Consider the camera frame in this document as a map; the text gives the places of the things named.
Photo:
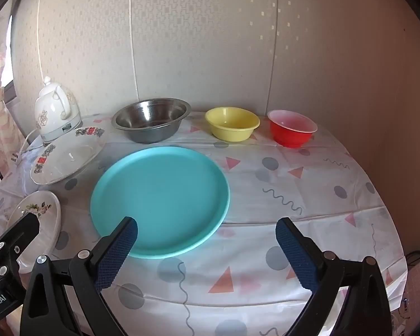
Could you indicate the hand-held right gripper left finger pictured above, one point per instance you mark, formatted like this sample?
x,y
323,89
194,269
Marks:
x,y
114,255

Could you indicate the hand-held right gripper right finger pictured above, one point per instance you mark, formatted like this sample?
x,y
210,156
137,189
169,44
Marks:
x,y
297,255

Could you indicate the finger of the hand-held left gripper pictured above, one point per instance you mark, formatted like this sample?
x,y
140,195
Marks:
x,y
21,232

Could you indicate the small white floral plate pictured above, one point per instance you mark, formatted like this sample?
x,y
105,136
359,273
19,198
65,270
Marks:
x,y
47,213

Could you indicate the teal round plate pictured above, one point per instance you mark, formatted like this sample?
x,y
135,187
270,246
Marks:
x,y
161,196

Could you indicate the large white floral plate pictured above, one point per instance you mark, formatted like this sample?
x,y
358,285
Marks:
x,y
66,161

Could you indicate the red plastic bowl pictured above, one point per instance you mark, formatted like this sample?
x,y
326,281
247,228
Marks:
x,y
290,136

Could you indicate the stainless steel bowl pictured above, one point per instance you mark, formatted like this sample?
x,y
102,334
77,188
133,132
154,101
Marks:
x,y
150,126

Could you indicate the yellow plastic bowl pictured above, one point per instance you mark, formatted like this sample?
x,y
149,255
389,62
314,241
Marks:
x,y
231,129

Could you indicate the patterned plastic tablecloth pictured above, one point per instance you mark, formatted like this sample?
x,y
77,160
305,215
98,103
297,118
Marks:
x,y
283,189

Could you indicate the white ceramic electric kettle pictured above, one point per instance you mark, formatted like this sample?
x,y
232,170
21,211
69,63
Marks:
x,y
52,112

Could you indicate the window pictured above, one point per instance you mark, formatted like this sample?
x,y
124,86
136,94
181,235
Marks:
x,y
9,59

